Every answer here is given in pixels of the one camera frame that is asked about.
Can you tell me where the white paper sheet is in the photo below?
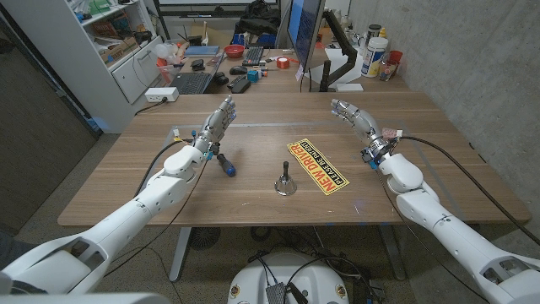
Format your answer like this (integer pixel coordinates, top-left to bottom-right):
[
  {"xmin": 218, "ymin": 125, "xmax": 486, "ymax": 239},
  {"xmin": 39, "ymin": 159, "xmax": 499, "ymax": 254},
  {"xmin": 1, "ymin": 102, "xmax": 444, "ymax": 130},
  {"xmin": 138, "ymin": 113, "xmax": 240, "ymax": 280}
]
[{"xmin": 324, "ymin": 46, "xmax": 366, "ymax": 84}]

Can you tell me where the white shelf cabinet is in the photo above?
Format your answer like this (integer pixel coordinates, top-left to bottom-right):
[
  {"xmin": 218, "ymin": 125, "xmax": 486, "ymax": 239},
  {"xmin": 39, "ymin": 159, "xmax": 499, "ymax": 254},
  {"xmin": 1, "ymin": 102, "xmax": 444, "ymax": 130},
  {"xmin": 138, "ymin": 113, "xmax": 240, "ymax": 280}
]
[{"xmin": 0, "ymin": 0, "xmax": 165, "ymax": 134}]

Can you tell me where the wooden office desk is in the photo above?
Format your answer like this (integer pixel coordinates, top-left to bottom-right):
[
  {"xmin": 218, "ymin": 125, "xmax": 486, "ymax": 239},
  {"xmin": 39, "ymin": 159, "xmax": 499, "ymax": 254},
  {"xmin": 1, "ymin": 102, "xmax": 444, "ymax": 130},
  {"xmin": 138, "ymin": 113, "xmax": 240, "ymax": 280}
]
[{"xmin": 168, "ymin": 47, "xmax": 413, "ymax": 95}]

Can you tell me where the white power strip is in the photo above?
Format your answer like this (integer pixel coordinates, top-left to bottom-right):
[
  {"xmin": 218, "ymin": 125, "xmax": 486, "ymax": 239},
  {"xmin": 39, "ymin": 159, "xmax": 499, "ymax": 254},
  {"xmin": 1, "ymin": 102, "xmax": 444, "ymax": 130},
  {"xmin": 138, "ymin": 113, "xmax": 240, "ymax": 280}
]
[{"xmin": 144, "ymin": 86, "xmax": 181, "ymax": 104}]

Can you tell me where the yellow new driver bumper sticker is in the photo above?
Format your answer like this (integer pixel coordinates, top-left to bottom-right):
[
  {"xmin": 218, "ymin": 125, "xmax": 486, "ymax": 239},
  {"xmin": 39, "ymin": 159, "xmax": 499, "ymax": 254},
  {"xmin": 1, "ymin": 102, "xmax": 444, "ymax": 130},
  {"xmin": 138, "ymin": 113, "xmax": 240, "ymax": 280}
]
[{"xmin": 287, "ymin": 138, "xmax": 351, "ymax": 197}]

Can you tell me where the white wipes canister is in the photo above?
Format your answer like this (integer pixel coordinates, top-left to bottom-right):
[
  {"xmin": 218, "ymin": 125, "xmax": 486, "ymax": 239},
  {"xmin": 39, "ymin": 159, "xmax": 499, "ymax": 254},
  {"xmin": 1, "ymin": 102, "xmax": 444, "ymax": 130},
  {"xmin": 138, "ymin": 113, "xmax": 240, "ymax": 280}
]
[{"xmin": 360, "ymin": 36, "xmax": 390, "ymax": 79}]

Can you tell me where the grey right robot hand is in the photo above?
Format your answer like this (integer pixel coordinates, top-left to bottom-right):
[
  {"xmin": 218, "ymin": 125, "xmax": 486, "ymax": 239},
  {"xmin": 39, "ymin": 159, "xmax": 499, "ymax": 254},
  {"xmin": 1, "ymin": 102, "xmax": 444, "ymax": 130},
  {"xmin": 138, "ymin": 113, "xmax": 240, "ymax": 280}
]
[{"xmin": 331, "ymin": 98, "xmax": 398, "ymax": 165}]

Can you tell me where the open black laptop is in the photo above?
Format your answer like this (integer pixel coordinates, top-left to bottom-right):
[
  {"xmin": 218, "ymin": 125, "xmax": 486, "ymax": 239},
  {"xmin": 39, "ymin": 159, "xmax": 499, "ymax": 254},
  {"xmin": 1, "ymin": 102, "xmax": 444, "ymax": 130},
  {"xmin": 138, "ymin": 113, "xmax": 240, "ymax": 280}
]
[{"xmin": 170, "ymin": 50, "xmax": 227, "ymax": 95}]

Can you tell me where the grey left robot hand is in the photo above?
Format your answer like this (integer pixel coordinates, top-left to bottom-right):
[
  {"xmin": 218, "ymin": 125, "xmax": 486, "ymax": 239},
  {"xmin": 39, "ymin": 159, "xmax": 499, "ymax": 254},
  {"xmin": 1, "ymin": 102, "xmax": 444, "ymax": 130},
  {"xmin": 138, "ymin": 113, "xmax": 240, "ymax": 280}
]
[{"xmin": 192, "ymin": 95, "xmax": 237, "ymax": 155}]

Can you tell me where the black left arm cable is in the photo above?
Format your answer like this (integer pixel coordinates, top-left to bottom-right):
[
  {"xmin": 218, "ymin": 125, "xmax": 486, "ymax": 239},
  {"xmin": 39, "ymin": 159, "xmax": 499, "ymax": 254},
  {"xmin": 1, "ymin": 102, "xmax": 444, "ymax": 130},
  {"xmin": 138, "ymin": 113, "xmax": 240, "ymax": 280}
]
[{"xmin": 134, "ymin": 137, "xmax": 195, "ymax": 198}]

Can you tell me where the computer monitor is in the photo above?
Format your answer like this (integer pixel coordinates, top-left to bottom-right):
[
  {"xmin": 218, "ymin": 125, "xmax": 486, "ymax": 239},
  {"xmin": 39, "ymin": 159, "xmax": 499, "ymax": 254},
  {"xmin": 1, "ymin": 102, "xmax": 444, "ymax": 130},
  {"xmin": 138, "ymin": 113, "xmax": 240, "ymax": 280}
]
[{"xmin": 286, "ymin": 0, "xmax": 327, "ymax": 72}]

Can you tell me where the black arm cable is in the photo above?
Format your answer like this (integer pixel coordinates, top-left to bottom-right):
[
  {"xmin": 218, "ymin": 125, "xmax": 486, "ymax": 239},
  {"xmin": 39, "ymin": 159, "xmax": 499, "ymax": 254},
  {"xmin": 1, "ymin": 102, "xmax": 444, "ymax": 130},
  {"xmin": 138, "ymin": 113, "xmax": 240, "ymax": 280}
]
[
  {"xmin": 398, "ymin": 135, "xmax": 540, "ymax": 246},
  {"xmin": 134, "ymin": 137, "xmax": 195, "ymax": 198}
]

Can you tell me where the blue black handled screwdriver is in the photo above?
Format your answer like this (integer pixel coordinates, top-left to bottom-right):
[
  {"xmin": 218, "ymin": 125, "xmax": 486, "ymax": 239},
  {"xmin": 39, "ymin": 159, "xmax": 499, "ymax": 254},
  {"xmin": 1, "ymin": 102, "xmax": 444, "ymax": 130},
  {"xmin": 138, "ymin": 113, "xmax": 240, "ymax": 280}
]
[{"xmin": 210, "ymin": 143, "xmax": 237, "ymax": 177}]

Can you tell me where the silver handbell black handle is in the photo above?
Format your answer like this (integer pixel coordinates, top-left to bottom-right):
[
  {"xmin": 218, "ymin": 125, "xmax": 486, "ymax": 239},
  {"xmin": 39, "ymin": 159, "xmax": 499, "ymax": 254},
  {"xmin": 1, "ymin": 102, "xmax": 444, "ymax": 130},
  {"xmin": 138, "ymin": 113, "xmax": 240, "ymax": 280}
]
[{"xmin": 274, "ymin": 160, "xmax": 298, "ymax": 197}]

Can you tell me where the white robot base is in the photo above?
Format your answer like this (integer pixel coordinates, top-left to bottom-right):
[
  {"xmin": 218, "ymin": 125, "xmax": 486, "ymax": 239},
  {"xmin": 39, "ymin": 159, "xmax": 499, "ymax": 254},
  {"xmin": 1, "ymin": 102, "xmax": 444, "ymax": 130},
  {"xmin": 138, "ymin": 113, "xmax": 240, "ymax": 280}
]
[{"xmin": 227, "ymin": 252, "xmax": 350, "ymax": 304}]

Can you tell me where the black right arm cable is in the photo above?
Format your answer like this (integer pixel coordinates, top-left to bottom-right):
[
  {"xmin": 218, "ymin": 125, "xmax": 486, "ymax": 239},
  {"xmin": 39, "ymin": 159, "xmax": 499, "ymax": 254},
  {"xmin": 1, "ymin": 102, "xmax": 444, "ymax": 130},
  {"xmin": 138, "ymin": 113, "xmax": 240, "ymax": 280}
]
[{"xmin": 398, "ymin": 135, "xmax": 540, "ymax": 246}]

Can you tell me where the red bowl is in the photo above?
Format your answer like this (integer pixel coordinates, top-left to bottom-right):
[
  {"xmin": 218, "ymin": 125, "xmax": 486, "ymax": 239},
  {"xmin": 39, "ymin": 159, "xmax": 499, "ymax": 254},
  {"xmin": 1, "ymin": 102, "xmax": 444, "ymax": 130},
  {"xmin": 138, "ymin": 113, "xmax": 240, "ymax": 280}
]
[{"xmin": 223, "ymin": 44, "xmax": 246, "ymax": 59}]

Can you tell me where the black round floor fan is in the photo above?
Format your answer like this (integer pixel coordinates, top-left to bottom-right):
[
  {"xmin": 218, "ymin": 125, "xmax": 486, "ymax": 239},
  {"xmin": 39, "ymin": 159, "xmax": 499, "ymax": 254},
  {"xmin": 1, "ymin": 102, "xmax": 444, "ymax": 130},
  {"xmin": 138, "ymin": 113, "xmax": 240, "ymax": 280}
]
[{"xmin": 188, "ymin": 226, "xmax": 222, "ymax": 251}]

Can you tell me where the glass jar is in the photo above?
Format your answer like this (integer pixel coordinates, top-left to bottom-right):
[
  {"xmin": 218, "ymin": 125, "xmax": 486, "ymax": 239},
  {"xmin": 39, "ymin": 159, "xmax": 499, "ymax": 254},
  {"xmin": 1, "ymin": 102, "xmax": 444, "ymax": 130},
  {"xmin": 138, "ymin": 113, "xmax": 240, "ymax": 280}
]
[{"xmin": 378, "ymin": 58, "xmax": 400, "ymax": 82}]

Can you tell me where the black oblong case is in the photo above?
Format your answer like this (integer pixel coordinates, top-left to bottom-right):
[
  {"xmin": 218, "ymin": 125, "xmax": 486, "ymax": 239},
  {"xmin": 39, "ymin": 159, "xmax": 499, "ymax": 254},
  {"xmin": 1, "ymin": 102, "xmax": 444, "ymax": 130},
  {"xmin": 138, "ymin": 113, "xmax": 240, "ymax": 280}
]
[{"xmin": 230, "ymin": 78, "xmax": 252, "ymax": 95}]

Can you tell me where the grey table leg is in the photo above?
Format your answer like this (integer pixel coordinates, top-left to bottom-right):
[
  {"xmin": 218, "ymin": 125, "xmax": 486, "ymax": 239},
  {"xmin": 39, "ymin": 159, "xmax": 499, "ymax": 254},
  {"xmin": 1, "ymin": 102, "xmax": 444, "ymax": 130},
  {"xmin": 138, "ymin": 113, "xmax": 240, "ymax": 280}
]
[
  {"xmin": 377, "ymin": 223, "xmax": 408, "ymax": 282},
  {"xmin": 168, "ymin": 226, "xmax": 193, "ymax": 283}
]

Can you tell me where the black backpack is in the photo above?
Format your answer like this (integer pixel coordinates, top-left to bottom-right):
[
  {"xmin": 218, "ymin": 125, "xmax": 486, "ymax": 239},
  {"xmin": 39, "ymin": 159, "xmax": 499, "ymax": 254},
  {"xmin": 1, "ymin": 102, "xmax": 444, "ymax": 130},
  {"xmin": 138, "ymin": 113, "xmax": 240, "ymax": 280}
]
[{"xmin": 234, "ymin": 0, "xmax": 282, "ymax": 37}]

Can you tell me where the black keyboard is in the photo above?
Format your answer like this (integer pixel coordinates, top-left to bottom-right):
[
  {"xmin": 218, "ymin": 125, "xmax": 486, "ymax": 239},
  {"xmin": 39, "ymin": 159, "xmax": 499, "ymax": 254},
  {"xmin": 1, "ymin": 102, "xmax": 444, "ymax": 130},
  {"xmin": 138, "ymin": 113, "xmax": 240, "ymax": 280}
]
[{"xmin": 241, "ymin": 46, "xmax": 266, "ymax": 68}]

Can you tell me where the blue book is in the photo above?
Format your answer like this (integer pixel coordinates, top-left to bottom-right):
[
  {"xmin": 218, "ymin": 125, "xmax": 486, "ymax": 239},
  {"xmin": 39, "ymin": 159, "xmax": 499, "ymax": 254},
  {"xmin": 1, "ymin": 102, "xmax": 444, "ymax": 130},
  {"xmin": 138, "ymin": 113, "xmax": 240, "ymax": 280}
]
[{"xmin": 184, "ymin": 45, "xmax": 221, "ymax": 58}]

